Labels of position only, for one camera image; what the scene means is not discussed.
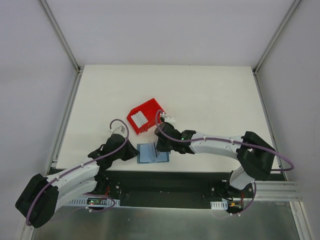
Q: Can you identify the right white cable duct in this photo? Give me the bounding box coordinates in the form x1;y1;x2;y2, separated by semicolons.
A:
210;201;228;211

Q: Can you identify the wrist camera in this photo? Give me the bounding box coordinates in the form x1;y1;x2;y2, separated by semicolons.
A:
110;125;127;138
160;112;176;123

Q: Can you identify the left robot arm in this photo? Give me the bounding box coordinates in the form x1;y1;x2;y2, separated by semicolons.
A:
15;133;140;228

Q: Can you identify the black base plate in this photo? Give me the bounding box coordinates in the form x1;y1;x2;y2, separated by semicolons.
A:
91;170;253;209

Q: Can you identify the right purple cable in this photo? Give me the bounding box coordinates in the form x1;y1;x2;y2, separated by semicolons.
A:
154;109;295;220

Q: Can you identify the right aluminium frame post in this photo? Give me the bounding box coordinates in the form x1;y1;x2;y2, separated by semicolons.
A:
252;0;303;76

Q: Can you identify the aluminium front rail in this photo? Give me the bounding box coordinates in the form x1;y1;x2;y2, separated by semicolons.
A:
255;181;302;202

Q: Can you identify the white cable duct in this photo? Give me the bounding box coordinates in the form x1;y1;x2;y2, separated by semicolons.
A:
210;201;228;211
65;196;120;208

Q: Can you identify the left aluminium frame post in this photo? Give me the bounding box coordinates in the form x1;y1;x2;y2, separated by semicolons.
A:
37;0;82;74

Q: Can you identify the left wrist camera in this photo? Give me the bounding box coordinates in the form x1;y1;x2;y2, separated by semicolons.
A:
110;125;127;138

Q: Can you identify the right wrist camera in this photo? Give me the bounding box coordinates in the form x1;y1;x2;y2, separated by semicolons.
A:
160;112;176;123

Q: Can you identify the blue leather card holder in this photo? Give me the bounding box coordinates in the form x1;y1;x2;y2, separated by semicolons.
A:
137;142;170;164

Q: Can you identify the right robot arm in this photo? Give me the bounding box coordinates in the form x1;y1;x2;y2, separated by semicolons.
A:
154;122;275;198

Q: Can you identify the left white cable duct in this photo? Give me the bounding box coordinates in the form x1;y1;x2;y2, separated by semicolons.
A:
65;196;120;208

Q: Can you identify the aluminium frame post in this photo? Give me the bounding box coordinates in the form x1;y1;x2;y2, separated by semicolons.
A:
37;0;82;74
252;0;303;76

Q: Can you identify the red plastic bin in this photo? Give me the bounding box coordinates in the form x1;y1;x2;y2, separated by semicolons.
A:
126;98;164;135

